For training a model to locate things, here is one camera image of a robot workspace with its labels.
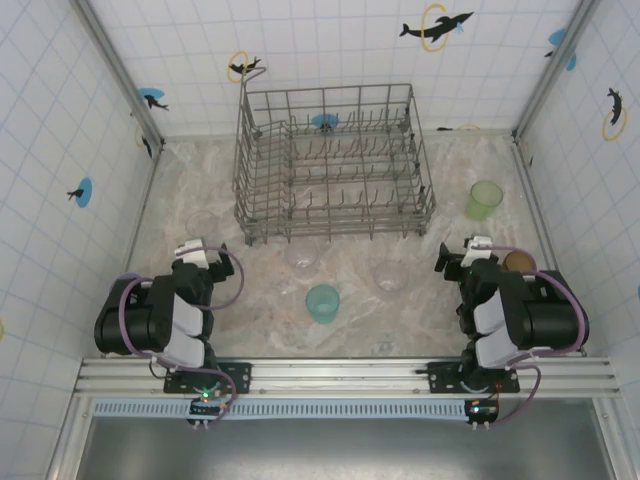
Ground brown plastic cup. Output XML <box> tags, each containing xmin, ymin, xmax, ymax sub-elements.
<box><xmin>501</xmin><ymin>251</ymin><xmax>535</xmax><ymax>275</ymax></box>

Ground clear plastic cup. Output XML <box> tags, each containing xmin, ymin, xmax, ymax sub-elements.
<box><xmin>283</xmin><ymin>242</ymin><xmax>320</xmax><ymax>281</ymax></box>
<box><xmin>184</xmin><ymin>209</ymin><xmax>217</xmax><ymax>237</ymax></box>
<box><xmin>373</xmin><ymin>258</ymin><xmax>410</xmax><ymax>300</ymax></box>

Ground green plastic cup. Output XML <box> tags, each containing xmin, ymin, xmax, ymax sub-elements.
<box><xmin>466</xmin><ymin>180</ymin><xmax>504</xmax><ymax>223</ymax></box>

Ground teal plastic cup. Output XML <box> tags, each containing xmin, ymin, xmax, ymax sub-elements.
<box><xmin>305</xmin><ymin>283</ymin><xmax>342</xmax><ymax>325</ymax></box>

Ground shark blue oval sticker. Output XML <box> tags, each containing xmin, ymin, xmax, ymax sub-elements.
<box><xmin>137</xmin><ymin>87</ymin><xmax>170</xmax><ymax>112</ymax></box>

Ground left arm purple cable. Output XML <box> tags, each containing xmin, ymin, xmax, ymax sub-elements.
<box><xmin>115</xmin><ymin>243</ymin><xmax>246</xmax><ymax>424</ymax></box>

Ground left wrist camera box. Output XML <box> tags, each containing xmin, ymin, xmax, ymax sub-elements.
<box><xmin>174</xmin><ymin>238</ymin><xmax>209</xmax><ymax>269</ymax></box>

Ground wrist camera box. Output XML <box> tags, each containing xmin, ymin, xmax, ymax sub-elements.
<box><xmin>463</xmin><ymin>235</ymin><xmax>494</xmax><ymax>261</ymax></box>
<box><xmin>174</xmin><ymin>238</ymin><xmax>209</xmax><ymax>269</ymax></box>

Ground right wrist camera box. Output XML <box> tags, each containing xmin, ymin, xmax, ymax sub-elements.
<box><xmin>463</xmin><ymin>235</ymin><xmax>494</xmax><ymax>261</ymax></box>

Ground aluminium side base rail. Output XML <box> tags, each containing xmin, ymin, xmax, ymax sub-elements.
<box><xmin>513</xmin><ymin>137</ymin><xmax>564</xmax><ymax>269</ymax></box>

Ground grey wire dish rack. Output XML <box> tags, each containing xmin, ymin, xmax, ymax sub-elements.
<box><xmin>232</xmin><ymin>67</ymin><xmax>437</xmax><ymax>246</ymax></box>

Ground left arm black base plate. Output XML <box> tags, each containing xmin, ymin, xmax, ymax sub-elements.
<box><xmin>163</xmin><ymin>360</ymin><xmax>253</xmax><ymax>395</ymax></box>

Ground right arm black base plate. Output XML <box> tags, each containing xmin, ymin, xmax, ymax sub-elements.
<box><xmin>426</xmin><ymin>359</ymin><xmax>521</xmax><ymax>395</ymax></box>

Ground black fish yellow ring sticker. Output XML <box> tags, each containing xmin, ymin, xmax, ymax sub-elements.
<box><xmin>134</xmin><ymin>123</ymin><xmax>154</xmax><ymax>160</ymax></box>

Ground aluminium mounting rail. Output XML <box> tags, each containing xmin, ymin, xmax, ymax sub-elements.
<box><xmin>73</xmin><ymin>356</ymin><xmax>622</xmax><ymax>400</ymax></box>

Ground white slotted cable duct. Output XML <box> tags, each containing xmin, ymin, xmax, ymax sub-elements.
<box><xmin>92</xmin><ymin>398</ymin><xmax>496</xmax><ymax>420</ymax></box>

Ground aluminium corner post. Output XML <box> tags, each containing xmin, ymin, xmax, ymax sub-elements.
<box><xmin>512</xmin><ymin>0</ymin><xmax>602</xmax><ymax>146</ymax></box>
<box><xmin>73</xmin><ymin>0</ymin><xmax>167</xmax><ymax>157</ymax></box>

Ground seal yellow ring sticker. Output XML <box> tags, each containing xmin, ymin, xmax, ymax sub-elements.
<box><xmin>227</xmin><ymin>49</ymin><xmax>263</xmax><ymax>82</ymax></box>

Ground dolphin yellow ring sticker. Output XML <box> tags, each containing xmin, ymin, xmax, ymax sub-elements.
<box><xmin>398</xmin><ymin>3</ymin><xmax>475</xmax><ymax>54</ymax></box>

